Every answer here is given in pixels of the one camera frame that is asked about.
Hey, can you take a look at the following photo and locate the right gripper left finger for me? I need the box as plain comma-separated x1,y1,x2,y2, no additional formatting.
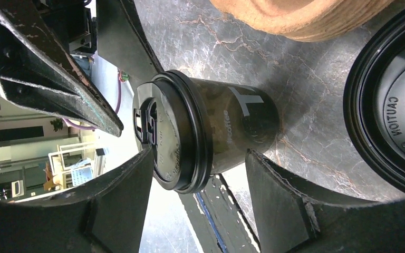
0,148,153,252

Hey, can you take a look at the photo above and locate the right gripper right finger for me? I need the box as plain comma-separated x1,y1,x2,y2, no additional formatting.
245,149,405,252

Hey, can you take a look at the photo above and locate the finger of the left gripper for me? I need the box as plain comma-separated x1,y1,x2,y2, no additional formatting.
0,1,123,137
96,0,163,87

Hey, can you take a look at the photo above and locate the black coffee cup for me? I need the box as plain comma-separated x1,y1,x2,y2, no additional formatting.
192,78,281,174

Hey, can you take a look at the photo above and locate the brown cardboard cup carrier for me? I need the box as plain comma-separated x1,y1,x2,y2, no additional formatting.
211,0,392,42

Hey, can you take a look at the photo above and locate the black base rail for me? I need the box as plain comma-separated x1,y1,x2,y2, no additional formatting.
179,175,261,252

